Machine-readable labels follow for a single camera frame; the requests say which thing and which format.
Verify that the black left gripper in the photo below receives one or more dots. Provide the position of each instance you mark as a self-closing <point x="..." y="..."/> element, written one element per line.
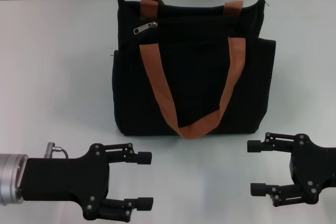
<point x="65" y="179"/>

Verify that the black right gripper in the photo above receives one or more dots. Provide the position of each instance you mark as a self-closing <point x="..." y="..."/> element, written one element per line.
<point x="317" y="166"/>

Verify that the black fabric food bag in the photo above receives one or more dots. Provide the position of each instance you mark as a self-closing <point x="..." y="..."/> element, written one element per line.
<point x="194" y="77"/>

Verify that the silver metal zipper pull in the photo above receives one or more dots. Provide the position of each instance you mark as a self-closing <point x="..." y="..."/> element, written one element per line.
<point x="144" y="28"/>

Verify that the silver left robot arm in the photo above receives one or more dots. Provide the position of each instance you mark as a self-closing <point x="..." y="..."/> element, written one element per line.
<point x="10" y="179"/>

